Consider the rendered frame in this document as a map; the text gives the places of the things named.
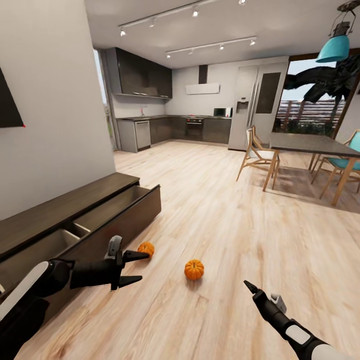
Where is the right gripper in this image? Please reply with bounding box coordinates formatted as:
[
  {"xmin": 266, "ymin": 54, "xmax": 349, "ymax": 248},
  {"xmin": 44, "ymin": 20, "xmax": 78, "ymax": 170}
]
[{"xmin": 243, "ymin": 280, "xmax": 282, "ymax": 325}]

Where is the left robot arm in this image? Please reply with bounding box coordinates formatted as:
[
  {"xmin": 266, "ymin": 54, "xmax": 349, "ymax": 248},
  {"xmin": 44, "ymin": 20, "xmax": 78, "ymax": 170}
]
[{"xmin": 0, "ymin": 235, "xmax": 150, "ymax": 360}]

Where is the pumpkin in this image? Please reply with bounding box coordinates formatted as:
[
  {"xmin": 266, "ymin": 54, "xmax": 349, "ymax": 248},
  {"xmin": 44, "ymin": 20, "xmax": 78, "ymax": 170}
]
[
  {"xmin": 184, "ymin": 259, "xmax": 204, "ymax": 281},
  {"xmin": 138, "ymin": 242, "xmax": 155, "ymax": 258}
]

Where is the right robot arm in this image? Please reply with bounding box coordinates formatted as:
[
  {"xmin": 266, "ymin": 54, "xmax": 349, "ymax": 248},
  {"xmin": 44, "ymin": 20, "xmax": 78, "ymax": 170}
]
[{"xmin": 243, "ymin": 280, "xmax": 357, "ymax": 360}]

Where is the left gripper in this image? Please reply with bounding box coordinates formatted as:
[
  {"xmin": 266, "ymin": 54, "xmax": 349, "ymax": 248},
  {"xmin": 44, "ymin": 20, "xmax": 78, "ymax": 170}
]
[{"xmin": 88, "ymin": 250, "xmax": 150, "ymax": 291}]

